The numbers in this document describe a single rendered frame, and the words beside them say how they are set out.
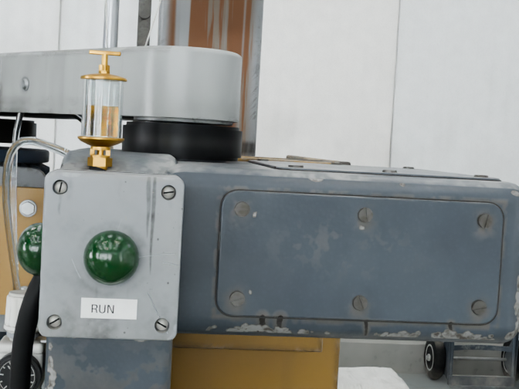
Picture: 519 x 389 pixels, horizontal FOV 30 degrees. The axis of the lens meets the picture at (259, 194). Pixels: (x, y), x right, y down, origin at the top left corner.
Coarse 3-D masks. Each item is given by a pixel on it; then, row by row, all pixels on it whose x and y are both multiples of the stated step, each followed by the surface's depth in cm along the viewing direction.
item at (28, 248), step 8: (32, 224) 54; (40, 224) 54; (24, 232) 53; (32, 232) 53; (40, 232) 53; (24, 240) 53; (32, 240) 53; (40, 240) 53; (16, 248) 54; (24, 248) 53; (32, 248) 53; (40, 248) 53; (24, 256) 53; (32, 256) 53; (40, 256) 53; (24, 264) 53; (32, 264) 53; (40, 264) 53; (32, 272) 53
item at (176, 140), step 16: (128, 128) 70; (144, 128) 69; (160, 128) 69; (176, 128) 68; (192, 128) 69; (208, 128) 69; (224, 128) 70; (128, 144) 70; (144, 144) 69; (160, 144) 69; (176, 144) 68; (192, 144) 69; (208, 144) 69; (224, 144) 70; (240, 144) 72; (208, 160) 69; (224, 160) 70
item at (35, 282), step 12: (96, 168) 60; (36, 276) 58; (36, 288) 58; (24, 300) 58; (36, 300) 58; (24, 312) 58; (36, 312) 58; (24, 324) 58; (36, 324) 59; (24, 336) 58; (12, 348) 59; (24, 348) 58; (12, 360) 59; (24, 360) 58; (12, 372) 59; (24, 372) 59; (12, 384) 59; (24, 384) 59
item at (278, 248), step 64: (192, 192) 58; (256, 192) 58; (320, 192) 59; (384, 192) 59; (448, 192) 60; (512, 192) 61; (192, 256) 58; (256, 256) 58; (320, 256) 59; (384, 256) 59; (448, 256) 60; (512, 256) 61; (192, 320) 58; (256, 320) 59; (320, 320) 59; (384, 320) 60; (448, 320) 60; (512, 320) 61; (64, 384) 57; (128, 384) 57
